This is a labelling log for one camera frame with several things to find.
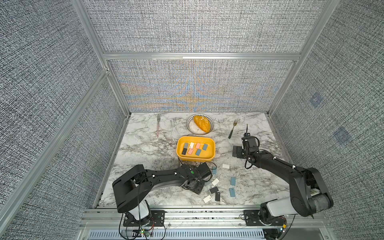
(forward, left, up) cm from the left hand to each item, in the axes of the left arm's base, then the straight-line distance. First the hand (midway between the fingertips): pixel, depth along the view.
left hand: (200, 188), depth 82 cm
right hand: (+22, -27, +5) cm, 36 cm away
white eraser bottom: (-5, -3, -1) cm, 6 cm away
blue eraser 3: (+10, -9, -2) cm, 14 cm away
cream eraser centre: (+3, -9, -1) cm, 10 cm away
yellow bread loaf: (+43, -5, +5) cm, 44 cm away
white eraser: (+28, +3, -1) cm, 28 cm away
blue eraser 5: (-2, -17, -1) cm, 18 cm away
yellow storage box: (+20, -7, 0) cm, 21 cm away
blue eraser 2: (+23, -1, -1) cm, 23 cm away
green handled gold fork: (+47, -30, -2) cm, 56 cm away
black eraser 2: (-1, -8, -1) cm, 8 cm away
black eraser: (+25, +8, -1) cm, 27 cm away
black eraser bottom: (-5, -9, -1) cm, 10 cm away
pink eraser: (+28, -1, -1) cm, 28 cm away
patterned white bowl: (+43, +1, -1) cm, 43 cm away
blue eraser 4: (+4, -20, -3) cm, 20 cm away
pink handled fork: (+53, +28, -3) cm, 60 cm away
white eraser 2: (+13, -17, -2) cm, 22 cm away
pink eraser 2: (+24, +4, -1) cm, 24 cm away
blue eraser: (+27, -6, -2) cm, 28 cm away
